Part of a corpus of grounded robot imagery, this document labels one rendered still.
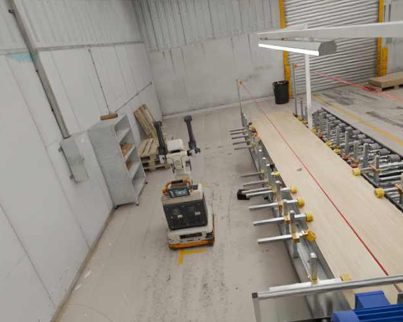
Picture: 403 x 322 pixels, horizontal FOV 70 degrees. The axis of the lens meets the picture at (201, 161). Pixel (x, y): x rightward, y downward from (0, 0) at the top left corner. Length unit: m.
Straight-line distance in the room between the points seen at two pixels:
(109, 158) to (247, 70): 7.14
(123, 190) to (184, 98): 6.41
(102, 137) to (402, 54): 10.73
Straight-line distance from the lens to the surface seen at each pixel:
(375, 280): 1.14
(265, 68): 11.16
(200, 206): 3.77
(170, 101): 11.21
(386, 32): 1.50
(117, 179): 5.33
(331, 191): 3.23
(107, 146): 5.12
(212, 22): 10.92
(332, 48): 2.20
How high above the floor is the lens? 2.55
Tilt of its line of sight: 22 degrees down
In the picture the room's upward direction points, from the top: 12 degrees counter-clockwise
